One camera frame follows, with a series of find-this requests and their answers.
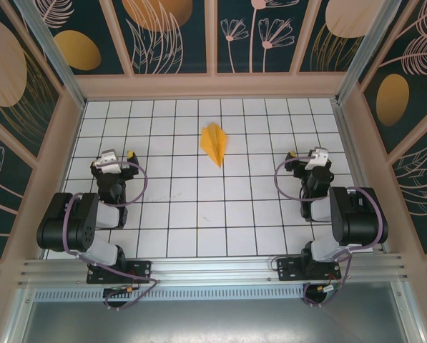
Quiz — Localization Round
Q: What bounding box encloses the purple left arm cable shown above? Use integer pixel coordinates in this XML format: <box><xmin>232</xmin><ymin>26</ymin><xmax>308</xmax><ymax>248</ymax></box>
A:
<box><xmin>62</xmin><ymin>161</ymin><xmax>160</xmax><ymax>311</ymax></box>

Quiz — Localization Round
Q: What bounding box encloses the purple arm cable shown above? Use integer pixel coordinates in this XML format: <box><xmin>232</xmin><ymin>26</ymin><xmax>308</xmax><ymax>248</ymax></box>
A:
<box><xmin>62</xmin><ymin>161</ymin><xmax>160</xmax><ymax>311</ymax></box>
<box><xmin>274</xmin><ymin>154</ymin><xmax>384</xmax><ymax>309</ymax></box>

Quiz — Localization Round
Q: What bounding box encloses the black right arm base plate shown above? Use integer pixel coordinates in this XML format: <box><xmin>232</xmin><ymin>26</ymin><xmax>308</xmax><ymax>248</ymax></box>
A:
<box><xmin>276</xmin><ymin>257</ymin><xmax>342</xmax><ymax>283</ymax></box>

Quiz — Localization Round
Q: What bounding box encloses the aluminium side rail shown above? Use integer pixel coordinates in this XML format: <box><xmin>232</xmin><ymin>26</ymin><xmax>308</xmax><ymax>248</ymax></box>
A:
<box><xmin>333</xmin><ymin>101</ymin><xmax>388</xmax><ymax>253</ymax></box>

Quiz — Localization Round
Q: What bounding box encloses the aluminium corner post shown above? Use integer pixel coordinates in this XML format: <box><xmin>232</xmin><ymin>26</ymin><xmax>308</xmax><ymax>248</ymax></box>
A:
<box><xmin>12</xmin><ymin>0</ymin><xmax>87</xmax><ymax>110</ymax></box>
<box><xmin>334</xmin><ymin>0</ymin><xmax>403</xmax><ymax>104</ymax></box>

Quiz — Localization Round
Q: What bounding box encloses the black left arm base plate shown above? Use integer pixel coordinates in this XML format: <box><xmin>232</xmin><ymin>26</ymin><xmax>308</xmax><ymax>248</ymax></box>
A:
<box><xmin>86</xmin><ymin>259</ymin><xmax>153</xmax><ymax>285</ymax></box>

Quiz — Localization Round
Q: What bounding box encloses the grey metal sheet panel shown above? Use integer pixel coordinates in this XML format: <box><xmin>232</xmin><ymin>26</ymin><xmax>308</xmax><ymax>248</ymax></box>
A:
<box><xmin>5</xmin><ymin>282</ymin><xmax>425</xmax><ymax>343</ymax></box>

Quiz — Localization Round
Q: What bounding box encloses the long aluminium mounting rail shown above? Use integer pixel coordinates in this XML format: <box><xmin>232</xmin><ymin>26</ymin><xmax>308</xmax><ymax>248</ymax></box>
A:
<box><xmin>18</xmin><ymin>252</ymin><xmax>409</xmax><ymax>287</ymax></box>

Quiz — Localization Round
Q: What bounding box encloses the yellow paper sheet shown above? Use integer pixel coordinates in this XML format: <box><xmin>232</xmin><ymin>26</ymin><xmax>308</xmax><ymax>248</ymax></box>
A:
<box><xmin>200</xmin><ymin>122</ymin><xmax>230</xmax><ymax>169</ymax></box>

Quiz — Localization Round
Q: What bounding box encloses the perforated metal strip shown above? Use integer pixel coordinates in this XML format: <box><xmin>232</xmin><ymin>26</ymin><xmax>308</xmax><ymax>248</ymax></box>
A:
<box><xmin>34</xmin><ymin>288</ymin><xmax>393</xmax><ymax>301</ymax></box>

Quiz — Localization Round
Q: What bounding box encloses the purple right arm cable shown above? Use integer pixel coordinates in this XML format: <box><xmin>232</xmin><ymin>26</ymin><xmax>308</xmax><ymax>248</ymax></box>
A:
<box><xmin>274</xmin><ymin>154</ymin><xmax>384</xmax><ymax>309</ymax></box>

